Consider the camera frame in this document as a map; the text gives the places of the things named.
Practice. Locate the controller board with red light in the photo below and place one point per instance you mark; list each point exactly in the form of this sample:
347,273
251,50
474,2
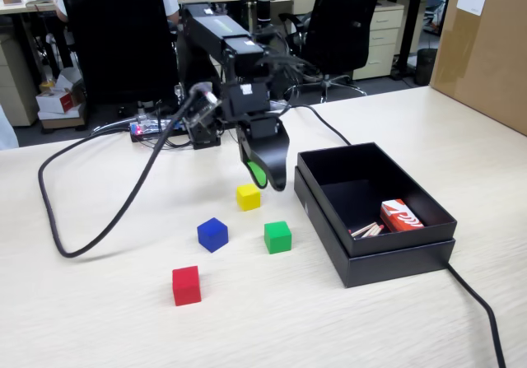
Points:
138,130

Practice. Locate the wide black office chair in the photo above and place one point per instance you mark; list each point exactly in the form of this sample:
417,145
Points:
119,34

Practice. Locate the orange white matchbox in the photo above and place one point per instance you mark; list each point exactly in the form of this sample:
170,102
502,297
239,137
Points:
401,216

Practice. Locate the black office chair with armrests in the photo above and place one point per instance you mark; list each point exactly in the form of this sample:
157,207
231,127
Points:
341,26

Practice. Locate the large cardboard box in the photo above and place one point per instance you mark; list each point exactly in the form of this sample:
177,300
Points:
486,63

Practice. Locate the black waste bin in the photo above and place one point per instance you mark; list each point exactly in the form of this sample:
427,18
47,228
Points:
426,67

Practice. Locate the yellow cube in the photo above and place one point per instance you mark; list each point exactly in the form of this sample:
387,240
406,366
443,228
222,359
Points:
248,198

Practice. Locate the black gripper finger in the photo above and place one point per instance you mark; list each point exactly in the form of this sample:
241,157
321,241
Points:
276,158

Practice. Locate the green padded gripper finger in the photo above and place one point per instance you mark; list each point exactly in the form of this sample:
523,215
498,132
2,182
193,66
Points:
257,172

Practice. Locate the beige low cabinet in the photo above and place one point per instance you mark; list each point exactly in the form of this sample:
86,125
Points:
14,92

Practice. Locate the red cube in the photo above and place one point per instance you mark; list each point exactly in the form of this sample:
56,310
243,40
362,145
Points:
186,286

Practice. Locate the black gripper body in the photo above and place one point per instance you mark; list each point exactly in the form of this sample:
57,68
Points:
247,100

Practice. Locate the black open box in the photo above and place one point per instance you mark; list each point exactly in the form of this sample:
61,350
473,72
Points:
395,267

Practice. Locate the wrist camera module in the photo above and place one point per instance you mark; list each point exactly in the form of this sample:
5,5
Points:
201,106

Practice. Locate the blue cube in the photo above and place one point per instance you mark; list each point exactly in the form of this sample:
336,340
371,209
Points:
212,235

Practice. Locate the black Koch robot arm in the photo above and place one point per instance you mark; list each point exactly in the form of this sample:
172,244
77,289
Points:
218,28

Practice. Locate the black open box tray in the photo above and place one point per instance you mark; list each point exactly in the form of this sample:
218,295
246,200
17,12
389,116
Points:
395,242

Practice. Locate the green cube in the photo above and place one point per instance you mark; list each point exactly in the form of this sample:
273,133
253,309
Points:
278,238

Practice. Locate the white red cardboard box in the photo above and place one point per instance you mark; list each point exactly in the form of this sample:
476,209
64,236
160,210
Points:
57,102

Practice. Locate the beige desk with black legs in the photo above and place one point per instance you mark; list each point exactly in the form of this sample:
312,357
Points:
405,26

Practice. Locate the white shipping label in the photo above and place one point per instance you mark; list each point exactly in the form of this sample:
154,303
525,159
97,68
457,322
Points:
471,1

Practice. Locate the wooden match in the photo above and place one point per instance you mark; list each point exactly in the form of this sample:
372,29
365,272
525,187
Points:
369,232
376,231
363,230

